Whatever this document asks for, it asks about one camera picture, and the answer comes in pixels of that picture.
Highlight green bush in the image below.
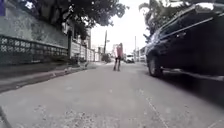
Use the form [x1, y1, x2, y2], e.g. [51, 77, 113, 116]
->
[100, 53, 113, 64]

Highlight white car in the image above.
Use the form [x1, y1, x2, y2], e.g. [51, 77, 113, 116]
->
[124, 54, 136, 64]

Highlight wooden utility pole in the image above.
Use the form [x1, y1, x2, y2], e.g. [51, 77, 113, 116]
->
[103, 29, 109, 56]

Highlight thin grey pole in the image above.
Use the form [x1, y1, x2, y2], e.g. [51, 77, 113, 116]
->
[134, 35, 137, 63]

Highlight grey concrete road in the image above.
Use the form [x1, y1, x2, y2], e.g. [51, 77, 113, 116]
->
[0, 61, 224, 128]

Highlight large dark trees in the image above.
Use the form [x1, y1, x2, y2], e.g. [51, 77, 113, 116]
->
[19, 0, 129, 38]

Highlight palm and leafy trees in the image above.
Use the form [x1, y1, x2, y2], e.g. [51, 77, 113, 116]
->
[138, 0, 188, 43]

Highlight black car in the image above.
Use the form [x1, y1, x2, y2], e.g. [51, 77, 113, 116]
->
[144, 2, 224, 83]

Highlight raised concrete pavement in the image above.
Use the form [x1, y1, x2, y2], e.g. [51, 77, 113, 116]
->
[0, 61, 101, 94]

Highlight white panel wall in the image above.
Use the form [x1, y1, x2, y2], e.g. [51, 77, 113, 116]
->
[69, 39, 101, 63]

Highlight grey wall with lattice blocks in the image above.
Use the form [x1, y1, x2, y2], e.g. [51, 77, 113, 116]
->
[0, 3, 71, 66]

